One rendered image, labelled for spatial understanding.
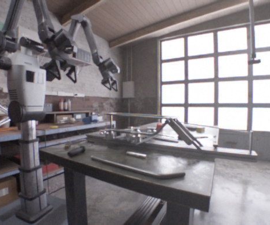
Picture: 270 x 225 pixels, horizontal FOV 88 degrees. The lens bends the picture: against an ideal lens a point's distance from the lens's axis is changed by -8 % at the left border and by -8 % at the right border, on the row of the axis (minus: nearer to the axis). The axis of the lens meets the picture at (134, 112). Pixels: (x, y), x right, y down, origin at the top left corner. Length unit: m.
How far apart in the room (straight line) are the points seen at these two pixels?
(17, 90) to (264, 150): 4.00
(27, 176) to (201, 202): 1.17
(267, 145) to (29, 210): 3.88
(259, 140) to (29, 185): 3.79
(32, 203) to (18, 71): 0.94
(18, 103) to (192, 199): 1.12
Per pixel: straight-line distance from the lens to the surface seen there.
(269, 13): 4.19
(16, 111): 1.24
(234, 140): 3.82
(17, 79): 1.23
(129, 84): 4.22
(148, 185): 0.47
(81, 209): 1.00
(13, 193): 2.11
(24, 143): 1.31
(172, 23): 3.62
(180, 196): 0.45
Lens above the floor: 1.09
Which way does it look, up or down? 2 degrees down
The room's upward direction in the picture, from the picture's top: straight up
